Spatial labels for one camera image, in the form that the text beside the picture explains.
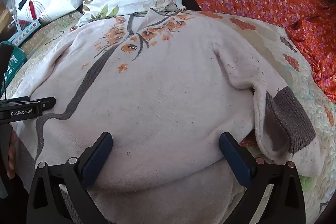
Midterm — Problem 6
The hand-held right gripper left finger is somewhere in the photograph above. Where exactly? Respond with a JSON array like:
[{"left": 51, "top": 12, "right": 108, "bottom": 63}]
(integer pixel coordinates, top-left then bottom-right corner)
[{"left": 26, "top": 132, "right": 113, "bottom": 224}]

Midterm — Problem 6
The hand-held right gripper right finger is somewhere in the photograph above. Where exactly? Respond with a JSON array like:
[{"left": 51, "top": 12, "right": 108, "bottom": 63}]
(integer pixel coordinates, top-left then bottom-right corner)
[{"left": 219, "top": 132, "right": 306, "bottom": 224}]

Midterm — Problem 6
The green box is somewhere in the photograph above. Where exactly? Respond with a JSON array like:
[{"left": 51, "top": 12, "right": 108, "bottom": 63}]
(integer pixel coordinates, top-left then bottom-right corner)
[{"left": 0, "top": 40, "right": 28, "bottom": 88}]

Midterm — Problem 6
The heart patterned quilt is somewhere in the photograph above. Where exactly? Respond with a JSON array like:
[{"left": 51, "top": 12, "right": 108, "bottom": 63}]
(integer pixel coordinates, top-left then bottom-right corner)
[{"left": 5, "top": 11, "right": 336, "bottom": 224}]

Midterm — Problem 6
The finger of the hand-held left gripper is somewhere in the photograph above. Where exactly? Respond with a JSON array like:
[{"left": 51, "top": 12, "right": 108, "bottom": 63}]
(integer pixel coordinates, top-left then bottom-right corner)
[{"left": 29, "top": 96, "right": 56, "bottom": 110}]

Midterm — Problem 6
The pale pink flowered sweater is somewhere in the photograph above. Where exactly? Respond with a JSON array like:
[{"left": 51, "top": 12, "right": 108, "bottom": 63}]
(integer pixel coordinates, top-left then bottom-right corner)
[{"left": 16, "top": 10, "right": 325, "bottom": 224}]

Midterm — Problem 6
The person's left hand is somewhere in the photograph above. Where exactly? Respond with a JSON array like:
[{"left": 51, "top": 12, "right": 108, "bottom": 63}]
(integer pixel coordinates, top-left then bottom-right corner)
[{"left": 6, "top": 132, "right": 19, "bottom": 179}]

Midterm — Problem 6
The colourful dotted box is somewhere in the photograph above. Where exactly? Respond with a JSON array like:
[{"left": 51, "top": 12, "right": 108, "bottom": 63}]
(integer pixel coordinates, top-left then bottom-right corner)
[{"left": 12, "top": 19, "right": 42, "bottom": 46}]

